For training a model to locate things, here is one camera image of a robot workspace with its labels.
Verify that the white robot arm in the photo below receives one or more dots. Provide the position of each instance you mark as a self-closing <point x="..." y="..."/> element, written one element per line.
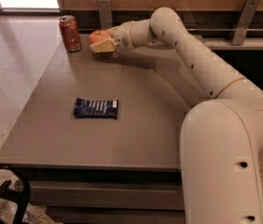
<point x="221" y="137"/>

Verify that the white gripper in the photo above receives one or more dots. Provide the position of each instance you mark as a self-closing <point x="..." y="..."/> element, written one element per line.
<point x="122" y="36"/>

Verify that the right metal wall bracket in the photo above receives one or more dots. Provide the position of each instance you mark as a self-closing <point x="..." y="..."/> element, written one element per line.
<point x="247" y="13"/>

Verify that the left metal wall bracket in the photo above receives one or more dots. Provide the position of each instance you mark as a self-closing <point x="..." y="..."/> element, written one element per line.
<point x="105" y="13"/>

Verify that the grey cabinet with drawers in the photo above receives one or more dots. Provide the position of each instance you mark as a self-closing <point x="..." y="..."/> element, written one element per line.
<point x="106" y="171"/>

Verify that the black chair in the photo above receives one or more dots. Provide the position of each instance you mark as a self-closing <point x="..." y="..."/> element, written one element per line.
<point x="20" y="198"/>

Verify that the red apple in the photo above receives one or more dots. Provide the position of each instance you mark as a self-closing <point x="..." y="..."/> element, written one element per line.
<point x="99" y="36"/>

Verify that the metal wall bracket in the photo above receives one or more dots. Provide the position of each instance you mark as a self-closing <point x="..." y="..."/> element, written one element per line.
<point x="247" y="13"/>
<point x="105" y="13"/>

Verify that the blue snack bar wrapper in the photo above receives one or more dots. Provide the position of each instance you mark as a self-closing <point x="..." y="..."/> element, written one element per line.
<point x="97" y="109"/>

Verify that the red coke can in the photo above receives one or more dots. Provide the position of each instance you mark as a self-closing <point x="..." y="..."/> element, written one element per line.
<point x="70" y="34"/>

